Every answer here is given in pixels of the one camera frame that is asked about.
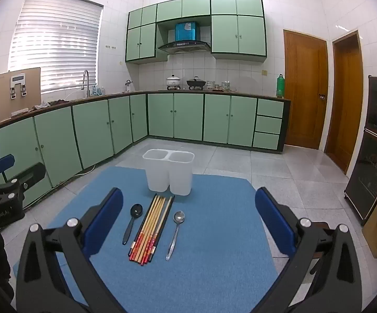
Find white floor cable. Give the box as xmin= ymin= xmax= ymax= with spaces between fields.
xmin=74 ymin=163 xmax=96 ymax=178

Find metal kitchen faucet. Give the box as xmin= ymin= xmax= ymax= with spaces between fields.
xmin=81 ymin=70 xmax=91 ymax=98

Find black plastic spoon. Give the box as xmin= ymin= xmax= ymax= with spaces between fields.
xmin=122 ymin=204 xmax=143 ymax=245

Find metal spoon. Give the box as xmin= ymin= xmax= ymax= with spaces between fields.
xmin=166 ymin=211 xmax=186 ymax=261

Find black range hood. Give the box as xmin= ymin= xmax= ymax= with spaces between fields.
xmin=157 ymin=21 xmax=211 ymax=54

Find white window blinds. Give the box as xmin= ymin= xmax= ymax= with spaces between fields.
xmin=8 ymin=0 xmax=104 ymax=94

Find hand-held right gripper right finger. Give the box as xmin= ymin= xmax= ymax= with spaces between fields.
xmin=254 ymin=187 xmax=363 ymax=313

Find white clip device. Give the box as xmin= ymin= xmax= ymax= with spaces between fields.
xmin=10 ymin=75 xmax=28 ymax=99

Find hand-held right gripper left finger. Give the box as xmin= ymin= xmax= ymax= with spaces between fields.
xmin=15 ymin=187 xmax=125 ymax=313

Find blue table mat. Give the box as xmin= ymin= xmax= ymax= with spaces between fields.
xmin=13 ymin=166 xmax=280 ymax=313

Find wooden door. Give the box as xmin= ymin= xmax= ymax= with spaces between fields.
xmin=283 ymin=29 xmax=329 ymax=151
xmin=325 ymin=30 xmax=364 ymax=175

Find black glass-door cabinet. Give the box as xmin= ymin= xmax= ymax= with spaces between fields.
xmin=344 ymin=75 xmax=377 ymax=225

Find row of chopsticks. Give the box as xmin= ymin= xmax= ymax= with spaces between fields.
xmin=129 ymin=194 xmax=175 ymax=266

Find gas stove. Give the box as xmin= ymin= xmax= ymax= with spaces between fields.
xmin=159 ymin=86 xmax=209 ymax=92

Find green base cabinets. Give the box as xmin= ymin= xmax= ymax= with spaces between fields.
xmin=0 ymin=91 xmax=291 ymax=209

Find brown board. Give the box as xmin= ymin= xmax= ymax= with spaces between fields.
xmin=0 ymin=67 xmax=42 ymax=119

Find black wok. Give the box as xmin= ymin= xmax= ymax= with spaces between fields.
xmin=186 ymin=76 xmax=206 ymax=88

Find white two-compartment utensil holder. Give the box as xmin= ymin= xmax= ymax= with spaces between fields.
xmin=142 ymin=149 xmax=195 ymax=196

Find green plastic bottle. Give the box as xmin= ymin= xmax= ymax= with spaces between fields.
xmin=276 ymin=74 xmax=286 ymax=98

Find green wall cabinets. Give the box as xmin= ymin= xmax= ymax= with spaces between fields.
xmin=125 ymin=0 xmax=268 ymax=65

